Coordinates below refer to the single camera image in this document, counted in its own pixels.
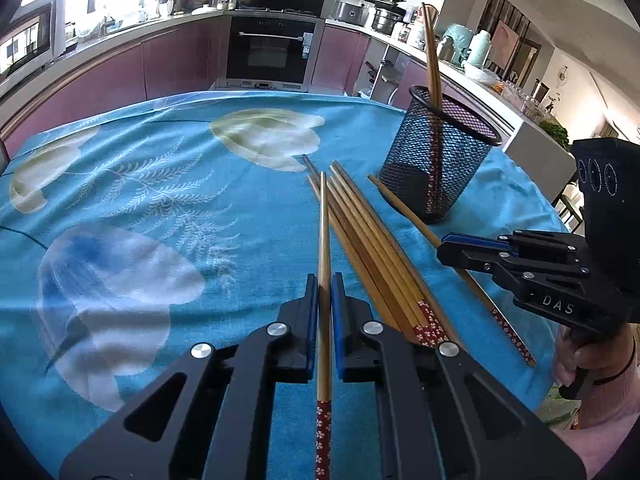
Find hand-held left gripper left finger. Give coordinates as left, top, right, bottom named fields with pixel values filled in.
left=59, top=274, right=319, bottom=480

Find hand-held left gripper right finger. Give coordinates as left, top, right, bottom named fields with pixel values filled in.
left=331, top=272, right=586, bottom=480

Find silver rice cooker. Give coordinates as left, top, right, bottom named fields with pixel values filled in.
left=332, top=0, right=368, bottom=25

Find pink kitchen base cabinets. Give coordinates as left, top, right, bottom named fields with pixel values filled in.
left=312, top=24, right=516, bottom=141
left=0, top=16, right=231, bottom=156

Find person's right forearm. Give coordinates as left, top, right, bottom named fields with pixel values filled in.
left=570, top=345, right=640, bottom=480

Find bunch of wooden chopsticks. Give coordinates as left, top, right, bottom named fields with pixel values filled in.
left=301, top=154, right=458, bottom=348

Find black wrist band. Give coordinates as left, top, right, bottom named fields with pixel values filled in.
left=592, top=337, right=638, bottom=385

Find black mesh utensil holder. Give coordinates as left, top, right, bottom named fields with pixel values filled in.
left=377, top=85, right=502, bottom=224

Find silver microwave oven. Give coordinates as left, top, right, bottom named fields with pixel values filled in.
left=0, top=0, right=67, bottom=83

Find clear plastic container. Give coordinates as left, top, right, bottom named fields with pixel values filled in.
left=502, top=80, right=546, bottom=113

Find mint green thermos jug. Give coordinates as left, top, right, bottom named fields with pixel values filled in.
left=470, top=30, right=493, bottom=68

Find green leafy vegetables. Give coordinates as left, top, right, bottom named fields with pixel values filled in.
left=540, top=117, right=571, bottom=148

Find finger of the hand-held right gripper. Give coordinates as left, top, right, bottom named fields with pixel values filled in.
left=436, top=240, right=591, bottom=302
left=442, top=230, right=590, bottom=266

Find stainless steel pressure cooker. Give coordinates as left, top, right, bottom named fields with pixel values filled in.
left=370, top=1, right=407, bottom=36

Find white green plastic bag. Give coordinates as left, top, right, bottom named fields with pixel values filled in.
left=542, top=385, right=581, bottom=428

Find dining chair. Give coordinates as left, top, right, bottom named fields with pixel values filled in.
left=552, top=185, right=586, bottom=233

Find mint green kitchen appliance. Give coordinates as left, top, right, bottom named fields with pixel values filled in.
left=442, top=24, right=473, bottom=63

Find blue floral tablecloth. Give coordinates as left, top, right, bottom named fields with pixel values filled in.
left=0, top=91, right=576, bottom=480

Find framed wall painting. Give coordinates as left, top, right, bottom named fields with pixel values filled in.
left=492, top=19, right=521, bottom=73

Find person's right hand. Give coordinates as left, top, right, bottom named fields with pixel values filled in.
left=554, top=325, right=639, bottom=401

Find built-in black oven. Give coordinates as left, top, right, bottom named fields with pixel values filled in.
left=217, top=14, right=326, bottom=92

